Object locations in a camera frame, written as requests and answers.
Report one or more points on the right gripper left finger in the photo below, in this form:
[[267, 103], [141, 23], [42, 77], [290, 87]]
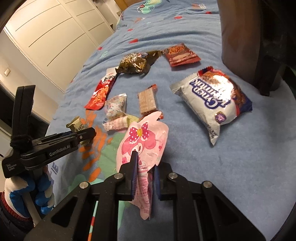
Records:
[[107, 195]]

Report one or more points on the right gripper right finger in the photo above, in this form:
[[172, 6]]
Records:
[[187, 201]]

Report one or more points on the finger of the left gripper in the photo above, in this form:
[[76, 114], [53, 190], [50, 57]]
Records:
[[85, 136]]

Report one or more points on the olive candy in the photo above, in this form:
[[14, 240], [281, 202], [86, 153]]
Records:
[[76, 124]]

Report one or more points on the red konjac snack pouch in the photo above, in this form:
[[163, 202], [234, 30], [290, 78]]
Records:
[[102, 90]]

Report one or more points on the pink striped candy wrapper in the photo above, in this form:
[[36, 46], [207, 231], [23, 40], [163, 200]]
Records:
[[119, 123]]

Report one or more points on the pink cartoon snack bag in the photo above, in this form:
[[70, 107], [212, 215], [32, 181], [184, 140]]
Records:
[[148, 137]]

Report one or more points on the clear wafer biscuit pack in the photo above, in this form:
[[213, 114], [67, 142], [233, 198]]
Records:
[[148, 101]]

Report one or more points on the white blue cookie bag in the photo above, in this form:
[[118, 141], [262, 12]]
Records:
[[214, 97]]

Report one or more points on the blue white gloved hand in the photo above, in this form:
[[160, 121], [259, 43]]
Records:
[[39, 189]]

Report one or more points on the gold brown snack bag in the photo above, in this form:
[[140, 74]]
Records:
[[138, 63]]

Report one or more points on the white wardrobe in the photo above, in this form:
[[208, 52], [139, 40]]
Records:
[[59, 36]]

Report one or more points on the dark red snack packet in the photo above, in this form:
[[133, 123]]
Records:
[[180, 55]]

